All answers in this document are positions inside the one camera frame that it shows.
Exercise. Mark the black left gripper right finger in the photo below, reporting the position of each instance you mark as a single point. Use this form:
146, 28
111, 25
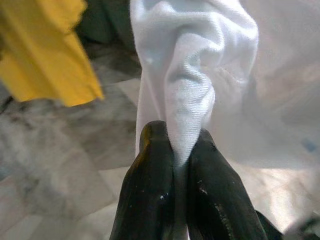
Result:
215, 195

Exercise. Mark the white shirt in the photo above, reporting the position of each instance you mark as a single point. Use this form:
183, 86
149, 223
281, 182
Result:
195, 75

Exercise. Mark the yellow shirt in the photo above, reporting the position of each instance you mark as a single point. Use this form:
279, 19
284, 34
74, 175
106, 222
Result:
45, 50

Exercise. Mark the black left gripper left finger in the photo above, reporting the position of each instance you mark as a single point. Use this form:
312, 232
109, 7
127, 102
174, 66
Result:
150, 187

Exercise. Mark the dark green sofa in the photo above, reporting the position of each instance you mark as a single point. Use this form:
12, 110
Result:
107, 20

